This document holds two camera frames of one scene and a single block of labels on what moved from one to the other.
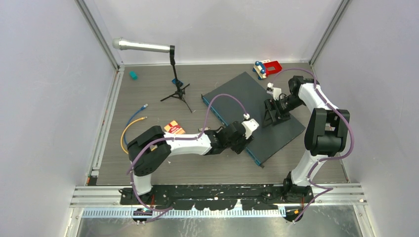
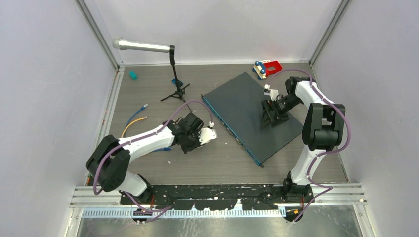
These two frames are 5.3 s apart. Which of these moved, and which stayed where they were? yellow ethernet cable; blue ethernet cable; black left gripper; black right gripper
Moved: black left gripper
Stayed: black right gripper; yellow ethernet cable; blue ethernet cable
